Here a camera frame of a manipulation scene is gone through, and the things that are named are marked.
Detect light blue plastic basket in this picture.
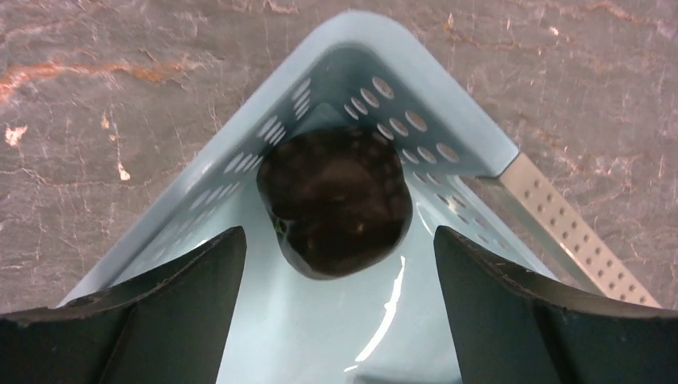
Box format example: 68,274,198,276
66,10,657,383

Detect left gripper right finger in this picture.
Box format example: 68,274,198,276
433,226,677,383

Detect dark plum toy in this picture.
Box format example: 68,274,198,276
256,126,413,281

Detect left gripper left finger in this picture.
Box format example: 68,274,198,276
1,226,247,383

